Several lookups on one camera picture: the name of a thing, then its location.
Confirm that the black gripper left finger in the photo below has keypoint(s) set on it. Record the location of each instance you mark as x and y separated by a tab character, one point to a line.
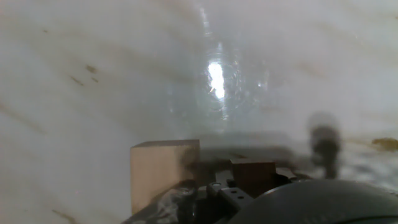
231	196

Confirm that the crinkled clear plastic wrap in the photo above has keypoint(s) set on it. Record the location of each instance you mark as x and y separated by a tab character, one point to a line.
175	205

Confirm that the small wooden cube block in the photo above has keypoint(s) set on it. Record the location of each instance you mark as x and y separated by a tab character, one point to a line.
253	177

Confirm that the large wooden cube block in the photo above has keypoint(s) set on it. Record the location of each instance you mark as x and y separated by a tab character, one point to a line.
157	174

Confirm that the marble pattern table sheet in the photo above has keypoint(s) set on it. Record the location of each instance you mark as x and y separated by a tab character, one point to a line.
124	77

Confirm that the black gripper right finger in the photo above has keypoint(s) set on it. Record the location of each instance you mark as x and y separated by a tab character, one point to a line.
290	175

